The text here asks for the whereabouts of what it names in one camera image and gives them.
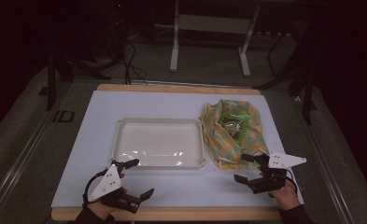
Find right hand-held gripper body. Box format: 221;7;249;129
247;151;308;195

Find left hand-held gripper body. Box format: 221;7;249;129
87;160;143;215

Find floral yellow cloth bag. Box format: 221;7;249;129
198;99;270;172

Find person's right hand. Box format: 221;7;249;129
258;166;302;212

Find person's left hand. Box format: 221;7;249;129
85;173;129;221

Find white plastic tray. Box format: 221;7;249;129
110;117;206;171

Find green snack packet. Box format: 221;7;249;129
218;111;252;148

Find white table mat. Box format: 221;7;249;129
50;90;304;209

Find black metal stand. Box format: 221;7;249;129
253;29;318;126
45;50;113;112

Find white metal stand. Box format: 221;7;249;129
169;0;261;78

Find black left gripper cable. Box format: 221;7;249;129
81;167;110;207

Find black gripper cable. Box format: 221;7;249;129
81;167;110;207
285;169;299;196

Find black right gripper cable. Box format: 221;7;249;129
285;169;299;196

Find metal floor rail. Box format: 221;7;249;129
292;94;358;224
0;110;59;220

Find black floor cables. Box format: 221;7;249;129
120;40;148;86

